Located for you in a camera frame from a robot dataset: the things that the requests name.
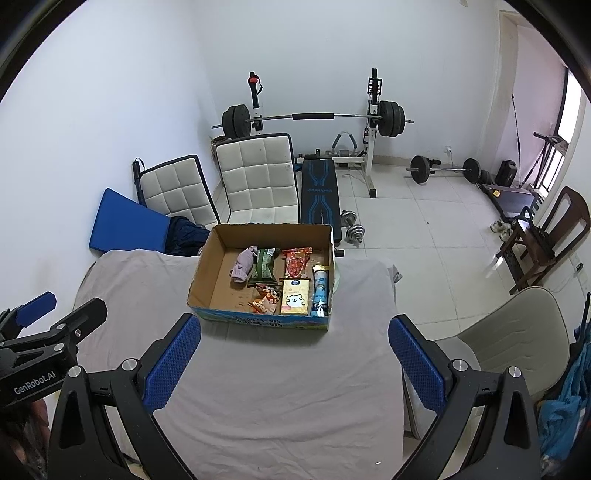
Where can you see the black weight plates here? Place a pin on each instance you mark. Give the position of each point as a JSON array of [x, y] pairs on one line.
[[485, 177]]

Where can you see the red snack packet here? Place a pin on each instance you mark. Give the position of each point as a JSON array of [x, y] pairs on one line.
[[295, 265]]

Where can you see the blue tube packet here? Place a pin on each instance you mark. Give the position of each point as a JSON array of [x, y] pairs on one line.
[[321, 290]]

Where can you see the short barbell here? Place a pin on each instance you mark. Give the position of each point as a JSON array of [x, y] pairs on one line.
[[443, 170]]

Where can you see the grey bedsheet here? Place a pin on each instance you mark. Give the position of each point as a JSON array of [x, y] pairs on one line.
[[277, 392]]

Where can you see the black blue weight bench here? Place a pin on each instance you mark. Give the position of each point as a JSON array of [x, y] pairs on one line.
[[318, 194]]

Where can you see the cartoon print snack packet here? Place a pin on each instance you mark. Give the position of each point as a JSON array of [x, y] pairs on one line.
[[268, 300]]

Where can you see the cardboard box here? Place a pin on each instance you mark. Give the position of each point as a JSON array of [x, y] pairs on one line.
[[221, 286]]

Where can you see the white shoes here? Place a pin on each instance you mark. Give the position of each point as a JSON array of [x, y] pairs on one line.
[[501, 229]]

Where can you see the thin black pole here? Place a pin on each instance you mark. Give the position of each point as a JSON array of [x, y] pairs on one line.
[[515, 134]]

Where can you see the chrome dumbbell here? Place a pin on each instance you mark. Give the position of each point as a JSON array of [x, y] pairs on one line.
[[355, 234], [349, 218]]

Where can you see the treadmill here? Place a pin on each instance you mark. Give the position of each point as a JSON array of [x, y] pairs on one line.
[[510, 198]]

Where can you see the person's left forearm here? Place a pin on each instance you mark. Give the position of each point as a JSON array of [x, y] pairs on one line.
[[18, 438]]

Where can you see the blue foam mat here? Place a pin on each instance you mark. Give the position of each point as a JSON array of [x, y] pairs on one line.
[[124, 217]]

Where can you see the long barbell with black plates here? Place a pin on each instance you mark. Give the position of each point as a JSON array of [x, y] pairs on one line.
[[314, 115]]

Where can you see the brown wooden chair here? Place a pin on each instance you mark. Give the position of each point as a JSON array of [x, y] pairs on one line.
[[568, 217]]

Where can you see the grey sock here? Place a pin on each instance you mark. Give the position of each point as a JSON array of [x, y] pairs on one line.
[[242, 267]]

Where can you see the black antenna device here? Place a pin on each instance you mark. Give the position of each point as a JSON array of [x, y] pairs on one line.
[[587, 314]]

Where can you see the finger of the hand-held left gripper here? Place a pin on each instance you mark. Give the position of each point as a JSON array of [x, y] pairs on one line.
[[87, 316], [37, 305]]

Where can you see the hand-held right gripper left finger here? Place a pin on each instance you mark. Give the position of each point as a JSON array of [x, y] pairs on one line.
[[173, 360]]

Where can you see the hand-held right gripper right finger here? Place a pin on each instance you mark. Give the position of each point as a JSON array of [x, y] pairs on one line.
[[415, 362]]

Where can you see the black speaker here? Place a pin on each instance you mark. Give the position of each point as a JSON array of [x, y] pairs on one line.
[[507, 173]]

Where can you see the yellow white small carton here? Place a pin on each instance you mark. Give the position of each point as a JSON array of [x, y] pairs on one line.
[[295, 297]]

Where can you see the beige plastic chair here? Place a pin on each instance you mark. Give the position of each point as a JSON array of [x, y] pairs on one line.
[[508, 332]]

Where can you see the blue cloth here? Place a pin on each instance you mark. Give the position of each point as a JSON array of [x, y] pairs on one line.
[[565, 406]]

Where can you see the green snack packet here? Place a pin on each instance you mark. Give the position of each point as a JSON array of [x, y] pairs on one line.
[[263, 267]]

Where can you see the grey ab trainer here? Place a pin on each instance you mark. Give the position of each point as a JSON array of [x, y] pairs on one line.
[[344, 145]]

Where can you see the window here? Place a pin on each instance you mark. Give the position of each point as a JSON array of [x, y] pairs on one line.
[[565, 120]]

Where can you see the dark blue jacket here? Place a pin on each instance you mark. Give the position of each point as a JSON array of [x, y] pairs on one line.
[[184, 235]]

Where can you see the white padded chair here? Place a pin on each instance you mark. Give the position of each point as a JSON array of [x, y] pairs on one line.
[[171, 189], [258, 175]]

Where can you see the white barbell rack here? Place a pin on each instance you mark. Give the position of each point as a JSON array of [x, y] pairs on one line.
[[369, 161]]

